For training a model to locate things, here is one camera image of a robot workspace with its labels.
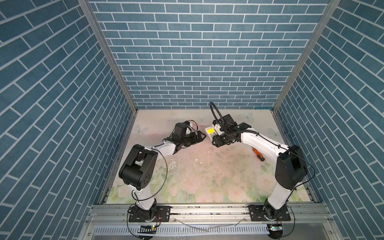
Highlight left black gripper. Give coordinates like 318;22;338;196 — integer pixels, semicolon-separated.
179;130;207;146

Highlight white remote control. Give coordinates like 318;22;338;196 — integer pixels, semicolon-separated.
205;124;223;139

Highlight orange black screwdriver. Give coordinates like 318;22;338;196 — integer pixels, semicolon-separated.
252;148;265;162

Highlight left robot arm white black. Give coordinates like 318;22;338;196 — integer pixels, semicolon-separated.
118;121;207;212

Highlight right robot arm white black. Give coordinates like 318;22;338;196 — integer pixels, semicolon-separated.
205;115;309;213

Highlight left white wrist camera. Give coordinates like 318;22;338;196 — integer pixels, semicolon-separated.
184;121;196;135

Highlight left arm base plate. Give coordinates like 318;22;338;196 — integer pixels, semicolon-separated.
128;205;171;223

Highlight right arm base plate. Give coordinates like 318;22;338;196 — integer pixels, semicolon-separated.
247;205;291;222

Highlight aluminium front rail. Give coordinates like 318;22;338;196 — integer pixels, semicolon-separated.
86;203;333;225

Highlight white slotted cable duct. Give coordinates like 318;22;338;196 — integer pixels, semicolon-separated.
93;224;269;237

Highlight left aluminium corner post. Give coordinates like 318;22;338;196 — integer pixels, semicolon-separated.
78;0;138;114

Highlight aluminium corner post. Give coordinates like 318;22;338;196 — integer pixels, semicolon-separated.
78;0;138;114
272;0;343;113

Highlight right aluminium corner post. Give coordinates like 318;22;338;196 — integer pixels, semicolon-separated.
272;0;343;113

